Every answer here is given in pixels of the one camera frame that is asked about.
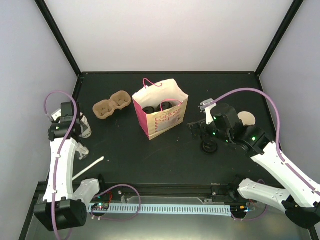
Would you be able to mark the light blue cable duct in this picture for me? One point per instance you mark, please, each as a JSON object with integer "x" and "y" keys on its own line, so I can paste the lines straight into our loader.
{"x": 167, "y": 209}

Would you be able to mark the right black paper cup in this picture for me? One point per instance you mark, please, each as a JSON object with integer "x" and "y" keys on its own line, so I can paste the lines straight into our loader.
{"x": 247, "y": 118}

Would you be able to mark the cake print paper bag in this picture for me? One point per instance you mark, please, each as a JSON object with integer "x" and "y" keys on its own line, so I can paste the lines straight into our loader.
{"x": 152, "y": 94}

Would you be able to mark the stack of black lids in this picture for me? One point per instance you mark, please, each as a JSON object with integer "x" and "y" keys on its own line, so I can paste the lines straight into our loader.
{"x": 209, "y": 146}

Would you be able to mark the small circuit board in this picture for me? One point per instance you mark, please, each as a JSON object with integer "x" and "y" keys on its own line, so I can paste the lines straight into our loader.
{"x": 100, "y": 207}

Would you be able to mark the black cup sideways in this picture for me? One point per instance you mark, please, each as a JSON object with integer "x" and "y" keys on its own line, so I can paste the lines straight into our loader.
{"x": 164, "y": 106}

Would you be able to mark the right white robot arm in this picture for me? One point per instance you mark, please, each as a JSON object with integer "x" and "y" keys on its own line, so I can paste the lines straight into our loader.
{"x": 299, "y": 197}

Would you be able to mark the black paper coffee cup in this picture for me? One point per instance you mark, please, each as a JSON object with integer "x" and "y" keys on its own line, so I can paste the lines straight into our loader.
{"x": 149, "y": 110}

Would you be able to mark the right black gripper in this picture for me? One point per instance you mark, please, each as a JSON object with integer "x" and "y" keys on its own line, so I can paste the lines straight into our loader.
{"x": 204, "y": 133}

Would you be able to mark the brown cardboard cup carrier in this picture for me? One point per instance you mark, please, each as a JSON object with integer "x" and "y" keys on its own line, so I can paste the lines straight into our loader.
{"x": 106, "y": 108}

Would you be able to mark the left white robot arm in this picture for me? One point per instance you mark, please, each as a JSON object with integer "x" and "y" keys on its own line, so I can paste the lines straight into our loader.
{"x": 62, "y": 206}

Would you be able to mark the white stacked paper cups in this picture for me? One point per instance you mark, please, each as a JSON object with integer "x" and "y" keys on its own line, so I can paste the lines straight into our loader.
{"x": 86, "y": 130}

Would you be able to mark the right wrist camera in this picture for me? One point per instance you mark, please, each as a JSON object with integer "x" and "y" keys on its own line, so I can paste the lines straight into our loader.
{"x": 206, "y": 107}

